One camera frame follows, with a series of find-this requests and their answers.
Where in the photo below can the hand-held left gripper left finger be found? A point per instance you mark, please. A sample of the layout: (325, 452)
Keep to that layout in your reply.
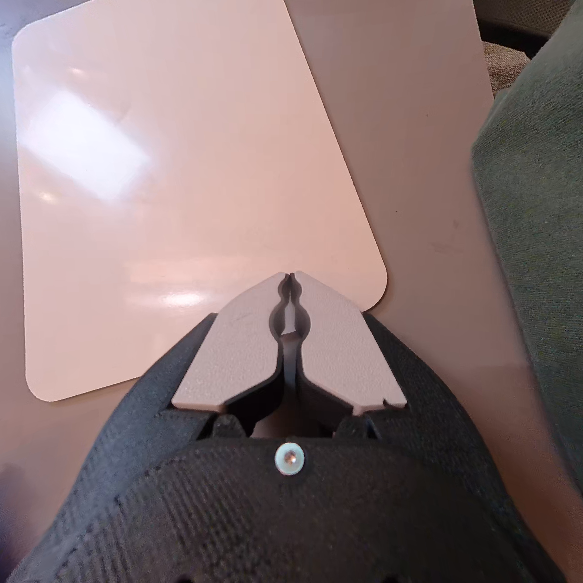
(232, 355)

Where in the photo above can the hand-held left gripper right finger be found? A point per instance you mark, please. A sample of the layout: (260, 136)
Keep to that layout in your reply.
(351, 355)

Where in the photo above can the green sweatshirt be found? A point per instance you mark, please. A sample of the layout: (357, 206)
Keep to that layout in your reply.
(537, 228)

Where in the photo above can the white whiteboard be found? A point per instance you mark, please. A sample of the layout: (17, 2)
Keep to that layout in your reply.
(182, 182)

